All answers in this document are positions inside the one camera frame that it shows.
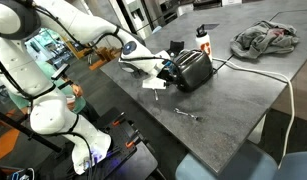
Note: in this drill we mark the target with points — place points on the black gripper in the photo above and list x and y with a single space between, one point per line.
165 71

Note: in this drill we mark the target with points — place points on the black toaster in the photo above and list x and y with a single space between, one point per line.
194 70

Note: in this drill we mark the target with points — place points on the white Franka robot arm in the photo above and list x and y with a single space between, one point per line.
49 113

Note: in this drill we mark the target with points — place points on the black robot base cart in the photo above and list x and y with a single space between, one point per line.
126 160

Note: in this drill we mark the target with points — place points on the person's hand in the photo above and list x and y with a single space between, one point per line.
77 90

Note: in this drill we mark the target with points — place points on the metal spoon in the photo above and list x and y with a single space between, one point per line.
156 95

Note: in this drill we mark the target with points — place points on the small black stand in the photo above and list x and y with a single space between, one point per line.
176 45

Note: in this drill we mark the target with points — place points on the metal fork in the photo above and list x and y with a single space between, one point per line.
188 114

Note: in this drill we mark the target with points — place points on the white bottle with black cap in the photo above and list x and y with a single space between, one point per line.
204 41

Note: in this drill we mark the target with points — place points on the wooden stool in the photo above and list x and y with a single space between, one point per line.
104 55

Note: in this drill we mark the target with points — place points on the stainless steel refrigerator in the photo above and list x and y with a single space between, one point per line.
136 15

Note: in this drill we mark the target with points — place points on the grey crumpled cloth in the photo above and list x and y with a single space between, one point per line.
263 40

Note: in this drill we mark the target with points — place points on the light blue chair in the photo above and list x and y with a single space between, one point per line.
233 163
294 166

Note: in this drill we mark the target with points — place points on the person in teal shirt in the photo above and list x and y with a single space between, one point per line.
46 71

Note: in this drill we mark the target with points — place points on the black metal bar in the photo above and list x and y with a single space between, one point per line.
26 131

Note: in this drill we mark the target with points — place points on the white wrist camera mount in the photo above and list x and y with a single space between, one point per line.
154 83

